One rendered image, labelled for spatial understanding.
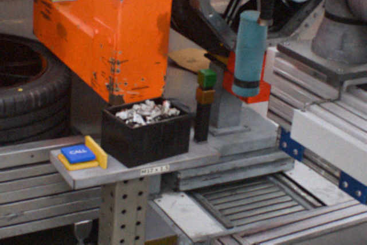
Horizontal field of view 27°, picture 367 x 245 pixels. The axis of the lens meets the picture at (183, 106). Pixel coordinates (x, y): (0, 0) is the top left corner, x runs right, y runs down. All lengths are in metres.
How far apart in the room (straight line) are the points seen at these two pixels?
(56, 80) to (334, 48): 0.94
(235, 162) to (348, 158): 1.13
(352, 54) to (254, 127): 1.12
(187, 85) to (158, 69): 1.63
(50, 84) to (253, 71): 0.62
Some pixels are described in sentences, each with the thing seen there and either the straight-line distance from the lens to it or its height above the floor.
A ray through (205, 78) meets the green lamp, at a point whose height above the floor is 0.65.
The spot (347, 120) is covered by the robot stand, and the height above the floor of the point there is 0.74.
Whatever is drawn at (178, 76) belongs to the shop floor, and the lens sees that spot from 3.87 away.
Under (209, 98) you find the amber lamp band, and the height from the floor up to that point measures 0.59.
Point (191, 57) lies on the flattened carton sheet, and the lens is 4.12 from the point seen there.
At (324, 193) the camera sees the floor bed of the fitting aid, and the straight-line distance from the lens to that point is 2.77.
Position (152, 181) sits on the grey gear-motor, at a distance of 2.57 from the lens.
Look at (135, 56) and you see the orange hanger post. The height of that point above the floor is 0.67.
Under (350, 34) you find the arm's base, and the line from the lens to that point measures 1.76.
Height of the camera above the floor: 1.37
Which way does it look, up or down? 23 degrees down
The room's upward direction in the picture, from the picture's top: 5 degrees clockwise
